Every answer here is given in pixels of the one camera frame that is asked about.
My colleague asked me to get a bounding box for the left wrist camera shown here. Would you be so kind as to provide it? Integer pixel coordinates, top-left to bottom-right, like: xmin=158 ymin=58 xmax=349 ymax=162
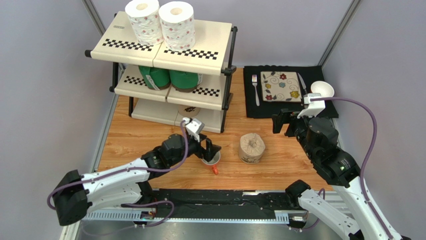
xmin=182 ymin=117 xmax=205 ymax=143

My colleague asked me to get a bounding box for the brown roll front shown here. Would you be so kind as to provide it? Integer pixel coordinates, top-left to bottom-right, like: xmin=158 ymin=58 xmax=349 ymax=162
xmin=178 ymin=105 xmax=201 ymax=118

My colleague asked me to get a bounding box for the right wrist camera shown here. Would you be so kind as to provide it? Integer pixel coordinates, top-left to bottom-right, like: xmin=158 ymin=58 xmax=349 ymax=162
xmin=297 ymin=93 xmax=326 ymax=119

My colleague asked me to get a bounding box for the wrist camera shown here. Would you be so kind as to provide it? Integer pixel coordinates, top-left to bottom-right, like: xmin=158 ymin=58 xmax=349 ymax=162
xmin=297 ymin=93 xmax=326 ymax=119
xmin=182 ymin=117 xmax=205 ymax=143

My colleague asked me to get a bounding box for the silver fork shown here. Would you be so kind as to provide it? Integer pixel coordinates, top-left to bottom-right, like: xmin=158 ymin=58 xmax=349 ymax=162
xmin=251 ymin=74 xmax=260 ymax=107

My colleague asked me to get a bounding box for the black handled knife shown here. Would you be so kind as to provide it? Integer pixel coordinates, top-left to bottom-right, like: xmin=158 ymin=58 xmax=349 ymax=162
xmin=297 ymin=72 xmax=309 ymax=95

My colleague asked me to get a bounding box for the floral square plate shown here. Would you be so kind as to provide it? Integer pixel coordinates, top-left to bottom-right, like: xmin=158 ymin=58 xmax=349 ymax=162
xmin=260 ymin=71 xmax=302 ymax=103

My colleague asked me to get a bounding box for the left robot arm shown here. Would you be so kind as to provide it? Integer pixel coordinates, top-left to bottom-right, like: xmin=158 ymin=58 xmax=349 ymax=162
xmin=47 ymin=133 xmax=222 ymax=226

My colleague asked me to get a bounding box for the plain white paper towel roll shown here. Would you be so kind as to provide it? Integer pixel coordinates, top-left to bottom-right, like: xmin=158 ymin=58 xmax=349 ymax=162
xmin=125 ymin=0 xmax=164 ymax=46

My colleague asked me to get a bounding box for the black placemat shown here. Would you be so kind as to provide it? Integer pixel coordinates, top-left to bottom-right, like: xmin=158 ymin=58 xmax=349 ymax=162
xmin=243 ymin=65 xmax=340 ymax=119

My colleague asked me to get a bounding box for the floral white paper towel roll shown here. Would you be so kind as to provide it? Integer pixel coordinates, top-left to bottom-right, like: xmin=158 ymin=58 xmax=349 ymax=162
xmin=158 ymin=1 xmax=196 ymax=52

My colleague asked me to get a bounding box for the cream three-tier shelf rack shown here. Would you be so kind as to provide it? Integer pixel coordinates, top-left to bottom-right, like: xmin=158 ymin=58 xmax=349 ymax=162
xmin=85 ymin=11 xmax=238 ymax=133

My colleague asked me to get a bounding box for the green roll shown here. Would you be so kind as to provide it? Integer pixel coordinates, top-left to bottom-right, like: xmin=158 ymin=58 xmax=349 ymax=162
xmin=169 ymin=70 xmax=203 ymax=93
xmin=138 ymin=66 xmax=171 ymax=91

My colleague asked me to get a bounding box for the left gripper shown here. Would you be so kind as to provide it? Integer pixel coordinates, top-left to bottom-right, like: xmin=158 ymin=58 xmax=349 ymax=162
xmin=168 ymin=132 xmax=221 ymax=167

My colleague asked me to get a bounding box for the brown roll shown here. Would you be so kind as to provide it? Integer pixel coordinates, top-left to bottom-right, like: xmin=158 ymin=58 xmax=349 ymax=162
xmin=178 ymin=105 xmax=201 ymax=118
xmin=238 ymin=133 xmax=266 ymax=164

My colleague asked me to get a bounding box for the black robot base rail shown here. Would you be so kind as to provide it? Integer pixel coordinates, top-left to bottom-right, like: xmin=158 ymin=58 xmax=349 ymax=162
xmin=151 ymin=189 xmax=304 ymax=220

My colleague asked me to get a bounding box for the green roll front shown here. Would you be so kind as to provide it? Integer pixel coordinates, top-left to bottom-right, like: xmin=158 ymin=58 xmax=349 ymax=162
xmin=169 ymin=70 xmax=203 ymax=93

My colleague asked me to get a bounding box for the orange white mug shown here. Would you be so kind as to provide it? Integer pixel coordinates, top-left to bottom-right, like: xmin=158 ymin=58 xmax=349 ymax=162
xmin=201 ymin=151 xmax=221 ymax=175

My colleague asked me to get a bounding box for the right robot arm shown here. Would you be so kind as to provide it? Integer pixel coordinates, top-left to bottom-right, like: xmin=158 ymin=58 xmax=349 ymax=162
xmin=271 ymin=109 xmax=407 ymax=240

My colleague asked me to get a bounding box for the orange white bowl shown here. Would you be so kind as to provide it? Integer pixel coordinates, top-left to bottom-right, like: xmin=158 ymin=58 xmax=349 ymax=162
xmin=310 ymin=81 xmax=335 ymax=98

